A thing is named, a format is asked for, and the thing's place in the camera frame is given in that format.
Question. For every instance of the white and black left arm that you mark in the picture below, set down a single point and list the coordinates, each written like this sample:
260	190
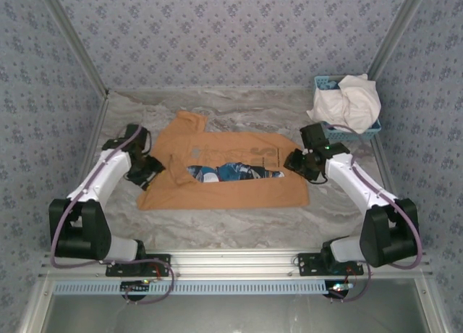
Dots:
105	173

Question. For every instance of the aluminium corner post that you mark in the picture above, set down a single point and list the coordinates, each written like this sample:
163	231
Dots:
72	40
398	32

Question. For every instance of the orange printed t-shirt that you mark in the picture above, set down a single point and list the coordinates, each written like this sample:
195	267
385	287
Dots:
235	195

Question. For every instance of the light blue plastic basket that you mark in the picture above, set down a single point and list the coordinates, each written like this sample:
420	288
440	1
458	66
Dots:
325	83

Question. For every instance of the grey metal sheet panel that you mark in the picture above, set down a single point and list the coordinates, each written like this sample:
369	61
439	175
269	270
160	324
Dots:
235	315

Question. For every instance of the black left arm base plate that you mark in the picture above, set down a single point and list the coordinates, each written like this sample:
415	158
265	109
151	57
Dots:
163	260

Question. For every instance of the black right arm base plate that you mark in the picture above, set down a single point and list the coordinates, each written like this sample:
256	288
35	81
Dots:
305	265

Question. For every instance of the aluminium frame cross rail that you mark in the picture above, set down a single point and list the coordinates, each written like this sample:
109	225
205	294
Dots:
235	262

